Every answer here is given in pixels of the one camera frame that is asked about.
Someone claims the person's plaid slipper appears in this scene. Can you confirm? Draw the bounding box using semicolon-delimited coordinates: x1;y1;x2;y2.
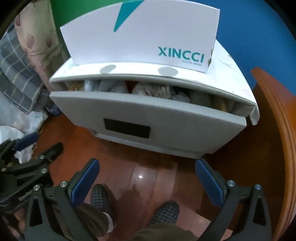
147;201;180;227
90;184;116;233

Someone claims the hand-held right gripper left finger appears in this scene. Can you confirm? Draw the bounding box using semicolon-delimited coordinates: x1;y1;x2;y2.
23;158;100;241

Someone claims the white leaf print cloth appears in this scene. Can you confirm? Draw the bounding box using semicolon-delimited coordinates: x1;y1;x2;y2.
0;93;49;164

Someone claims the blue foam mat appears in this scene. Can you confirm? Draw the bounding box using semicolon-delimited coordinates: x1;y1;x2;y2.
199;0;296;78

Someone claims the grey nightstand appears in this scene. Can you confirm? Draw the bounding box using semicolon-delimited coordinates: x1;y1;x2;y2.
49;61;260;160

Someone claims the green foam mat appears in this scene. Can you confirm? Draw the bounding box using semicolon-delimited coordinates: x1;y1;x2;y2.
51;0;126;26

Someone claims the person's left plaid slipper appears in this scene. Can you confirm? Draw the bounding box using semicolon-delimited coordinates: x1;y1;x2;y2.
90;184;116;233

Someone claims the orange wooden furniture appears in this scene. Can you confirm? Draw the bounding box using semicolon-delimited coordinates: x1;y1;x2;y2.
251;67;296;237

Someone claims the pile of assorted underwear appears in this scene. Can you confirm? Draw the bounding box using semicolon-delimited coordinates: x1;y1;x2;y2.
66;79;234;114

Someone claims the white cardboard box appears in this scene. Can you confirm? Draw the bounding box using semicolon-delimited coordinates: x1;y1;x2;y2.
60;0;221;74

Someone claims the person's right plaid slipper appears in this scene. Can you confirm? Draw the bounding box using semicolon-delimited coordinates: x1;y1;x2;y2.
147;201;180;227

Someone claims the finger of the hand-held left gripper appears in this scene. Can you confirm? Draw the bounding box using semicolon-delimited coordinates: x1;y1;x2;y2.
0;132;40;161
2;142;64;186

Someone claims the person's left hand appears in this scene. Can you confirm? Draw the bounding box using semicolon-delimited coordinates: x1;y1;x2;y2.
13;210;28;235

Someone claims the pink floral print cloth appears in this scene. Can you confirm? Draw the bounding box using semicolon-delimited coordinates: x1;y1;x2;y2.
13;0;70;93

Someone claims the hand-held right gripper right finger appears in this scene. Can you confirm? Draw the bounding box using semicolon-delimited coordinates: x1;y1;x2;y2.
195;158;272;241

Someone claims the grey plaid cloth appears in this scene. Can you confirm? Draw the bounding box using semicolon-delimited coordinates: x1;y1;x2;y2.
0;28;50;115

